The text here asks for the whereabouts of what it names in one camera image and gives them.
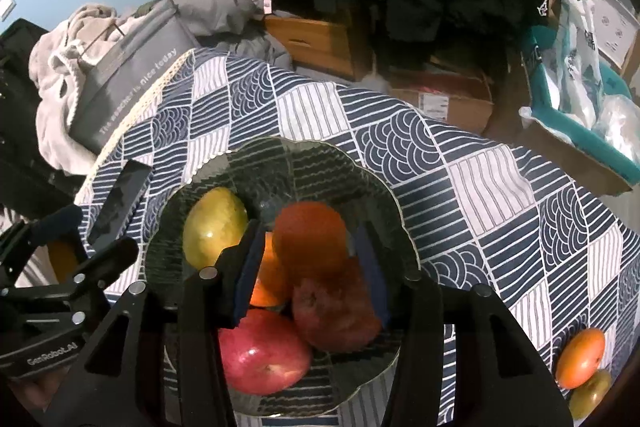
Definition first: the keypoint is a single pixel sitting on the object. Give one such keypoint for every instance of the white printed plastic bag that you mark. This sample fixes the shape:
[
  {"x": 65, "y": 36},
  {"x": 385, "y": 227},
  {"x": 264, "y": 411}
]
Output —
[{"x": 575, "y": 32}]

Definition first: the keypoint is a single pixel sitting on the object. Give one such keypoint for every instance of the blue white patterned tablecloth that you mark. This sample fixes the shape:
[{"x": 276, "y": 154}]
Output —
[{"x": 475, "y": 207}]

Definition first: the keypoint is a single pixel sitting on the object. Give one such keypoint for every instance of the white wall switch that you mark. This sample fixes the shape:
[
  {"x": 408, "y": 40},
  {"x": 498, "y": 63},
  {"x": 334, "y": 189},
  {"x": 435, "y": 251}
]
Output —
[{"x": 6, "y": 6}]

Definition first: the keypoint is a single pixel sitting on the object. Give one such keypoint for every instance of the orange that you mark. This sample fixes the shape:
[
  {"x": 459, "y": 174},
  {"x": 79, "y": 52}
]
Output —
[
  {"x": 270, "y": 282},
  {"x": 310, "y": 237}
]

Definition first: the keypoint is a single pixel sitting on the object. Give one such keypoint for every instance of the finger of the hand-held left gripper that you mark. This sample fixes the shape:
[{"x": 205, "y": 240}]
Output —
[
  {"x": 117, "y": 257},
  {"x": 62, "y": 222}
]

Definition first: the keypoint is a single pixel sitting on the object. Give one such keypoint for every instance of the grey jacket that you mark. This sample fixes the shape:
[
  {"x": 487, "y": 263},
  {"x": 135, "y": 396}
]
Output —
[{"x": 220, "y": 7}]

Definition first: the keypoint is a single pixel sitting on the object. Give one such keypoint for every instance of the black rectangular device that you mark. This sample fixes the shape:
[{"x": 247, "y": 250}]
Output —
[{"x": 120, "y": 202}]

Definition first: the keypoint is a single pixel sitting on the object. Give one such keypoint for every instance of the orange-red mango on table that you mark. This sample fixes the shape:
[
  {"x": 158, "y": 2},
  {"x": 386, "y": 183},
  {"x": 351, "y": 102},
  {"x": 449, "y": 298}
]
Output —
[{"x": 580, "y": 357}]

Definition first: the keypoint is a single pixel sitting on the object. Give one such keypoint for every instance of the brown cardboard box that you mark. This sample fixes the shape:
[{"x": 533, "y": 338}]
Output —
[{"x": 440, "y": 99}]

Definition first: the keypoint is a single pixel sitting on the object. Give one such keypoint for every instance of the yellow-green mango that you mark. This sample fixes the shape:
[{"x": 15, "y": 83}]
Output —
[{"x": 215, "y": 229}]

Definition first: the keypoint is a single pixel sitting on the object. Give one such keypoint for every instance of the scalloped glass plate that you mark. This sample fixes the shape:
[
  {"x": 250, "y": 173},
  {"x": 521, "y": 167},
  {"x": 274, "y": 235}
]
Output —
[{"x": 310, "y": 177}]

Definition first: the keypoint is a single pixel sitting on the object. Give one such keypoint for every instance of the teal box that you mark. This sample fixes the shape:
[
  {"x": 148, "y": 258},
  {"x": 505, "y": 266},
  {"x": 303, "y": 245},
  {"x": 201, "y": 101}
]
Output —
[{"x": 570, "y": 127}]

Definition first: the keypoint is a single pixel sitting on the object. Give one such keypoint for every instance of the red pomegranate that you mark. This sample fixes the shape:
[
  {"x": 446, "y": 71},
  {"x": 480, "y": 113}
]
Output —
[{"x": 335, "y": 312}]

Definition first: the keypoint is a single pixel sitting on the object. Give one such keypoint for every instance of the grey fabric storage bag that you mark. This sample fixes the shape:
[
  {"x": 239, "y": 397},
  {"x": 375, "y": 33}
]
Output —
[{"x": 130, "y": 72}]

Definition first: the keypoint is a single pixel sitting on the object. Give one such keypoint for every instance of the wooden drawer box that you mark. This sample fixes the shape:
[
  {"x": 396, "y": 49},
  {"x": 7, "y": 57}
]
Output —
[{"x": 315, "y": 42}]

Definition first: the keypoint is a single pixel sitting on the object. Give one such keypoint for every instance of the white patterned box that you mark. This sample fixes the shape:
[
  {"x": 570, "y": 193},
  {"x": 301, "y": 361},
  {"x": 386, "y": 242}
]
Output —
[{"x": 612, "y": 24}]

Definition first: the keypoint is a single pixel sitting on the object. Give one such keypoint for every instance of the small green-red mango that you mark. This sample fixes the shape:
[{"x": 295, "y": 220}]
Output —
[{"x": 590, "y": 399}]

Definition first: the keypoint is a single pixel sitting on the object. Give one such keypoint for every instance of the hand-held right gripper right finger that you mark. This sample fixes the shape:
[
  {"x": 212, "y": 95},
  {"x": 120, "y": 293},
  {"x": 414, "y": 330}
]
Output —
[{"x": 372, "y": 279}]

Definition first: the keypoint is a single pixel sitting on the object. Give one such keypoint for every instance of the clear plastic bag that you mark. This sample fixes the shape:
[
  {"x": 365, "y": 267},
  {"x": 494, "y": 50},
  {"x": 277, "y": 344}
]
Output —
[{"x": 622, "y": 122}]

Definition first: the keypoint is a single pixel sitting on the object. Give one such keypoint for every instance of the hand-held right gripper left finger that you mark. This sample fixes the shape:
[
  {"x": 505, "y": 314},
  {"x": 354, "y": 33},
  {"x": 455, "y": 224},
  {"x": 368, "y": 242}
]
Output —
[{"x": 247, "y": 274}]

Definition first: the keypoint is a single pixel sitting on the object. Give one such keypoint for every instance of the red apple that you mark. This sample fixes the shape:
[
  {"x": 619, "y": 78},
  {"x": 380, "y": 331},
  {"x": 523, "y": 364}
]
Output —
[{"x": 260, "y": 354}]

